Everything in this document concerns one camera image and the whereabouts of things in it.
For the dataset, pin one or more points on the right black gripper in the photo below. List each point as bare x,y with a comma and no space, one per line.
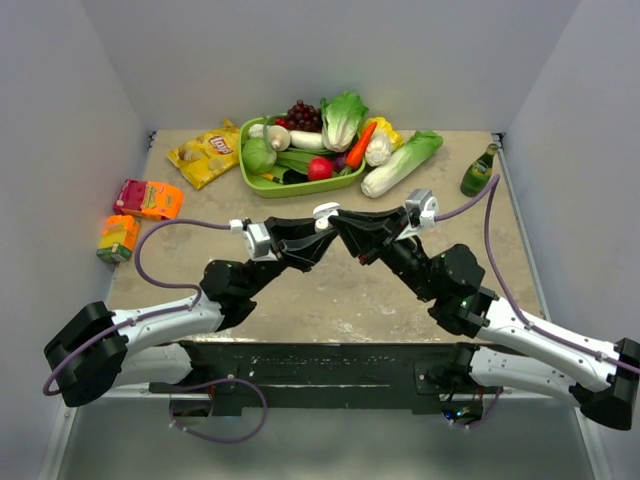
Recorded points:
369,234

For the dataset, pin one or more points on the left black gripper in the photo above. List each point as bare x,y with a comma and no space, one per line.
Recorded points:
297,242

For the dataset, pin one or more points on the small white case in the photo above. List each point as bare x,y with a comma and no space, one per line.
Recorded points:
322,213

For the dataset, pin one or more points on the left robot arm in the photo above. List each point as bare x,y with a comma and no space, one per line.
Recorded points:
99,348

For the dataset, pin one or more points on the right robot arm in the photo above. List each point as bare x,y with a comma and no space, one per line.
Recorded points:
519,350

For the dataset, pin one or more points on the green plastic tray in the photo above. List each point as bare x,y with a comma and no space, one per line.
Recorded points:
268,189

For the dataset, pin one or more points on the purple onion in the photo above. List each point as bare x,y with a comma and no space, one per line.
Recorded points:
339,161

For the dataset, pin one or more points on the orange carrot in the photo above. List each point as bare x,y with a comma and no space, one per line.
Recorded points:
355,156

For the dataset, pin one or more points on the dark green leafy vegetable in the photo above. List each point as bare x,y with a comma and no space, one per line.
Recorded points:
297,161

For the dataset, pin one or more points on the round green cabbage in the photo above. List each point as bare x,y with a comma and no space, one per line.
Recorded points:
258,156

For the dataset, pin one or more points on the white daikon radish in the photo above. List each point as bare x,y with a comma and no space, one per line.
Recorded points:
306,140

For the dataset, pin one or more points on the beige mushroom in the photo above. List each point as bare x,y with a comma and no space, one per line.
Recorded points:
278,137

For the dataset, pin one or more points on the large napa cabbage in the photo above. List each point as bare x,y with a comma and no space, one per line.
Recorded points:
420,147

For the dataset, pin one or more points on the green lettuce head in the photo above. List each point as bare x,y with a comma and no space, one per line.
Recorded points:
341,118

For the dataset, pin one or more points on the yellow Lays chips bag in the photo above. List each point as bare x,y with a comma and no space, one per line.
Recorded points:
208,156

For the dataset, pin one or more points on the purple grapes bunch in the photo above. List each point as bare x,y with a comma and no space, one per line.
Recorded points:
303,117

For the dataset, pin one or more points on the green glass bottle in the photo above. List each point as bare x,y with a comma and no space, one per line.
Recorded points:
479,172

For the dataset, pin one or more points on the pink orange snack pack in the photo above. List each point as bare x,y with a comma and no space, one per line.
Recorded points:
149,200

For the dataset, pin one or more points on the orange green juice box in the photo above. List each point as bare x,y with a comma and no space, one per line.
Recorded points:
118,239

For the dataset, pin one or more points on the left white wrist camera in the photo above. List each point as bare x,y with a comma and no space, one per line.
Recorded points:
258,243

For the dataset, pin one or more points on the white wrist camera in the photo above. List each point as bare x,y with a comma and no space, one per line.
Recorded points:
421,208
258,243

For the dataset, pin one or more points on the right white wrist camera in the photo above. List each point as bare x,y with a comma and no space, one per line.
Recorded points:
421,208

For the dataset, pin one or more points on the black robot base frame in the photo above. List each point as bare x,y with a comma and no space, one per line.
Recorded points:
425,379

